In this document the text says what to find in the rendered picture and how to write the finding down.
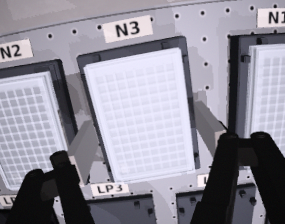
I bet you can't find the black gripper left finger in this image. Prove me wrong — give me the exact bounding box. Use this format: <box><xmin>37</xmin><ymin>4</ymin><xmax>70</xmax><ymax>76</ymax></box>
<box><xmin>5</xmin><ymin>120</ymin><xmax>99</xmax><ymax>224</ymax></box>

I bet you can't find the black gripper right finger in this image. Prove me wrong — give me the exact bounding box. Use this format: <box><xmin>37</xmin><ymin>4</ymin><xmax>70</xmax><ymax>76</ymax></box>
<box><xmin>190</xmin><ymin>100</ymin><xmax>285</xmax><ymax>224</ymax></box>

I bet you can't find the grey perforated base plate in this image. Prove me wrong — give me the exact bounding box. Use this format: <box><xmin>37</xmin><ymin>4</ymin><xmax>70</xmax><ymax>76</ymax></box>
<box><xmin>0</xmin><ymin>0</ymin><xmax>285</xmax><ymax>224</ymax></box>

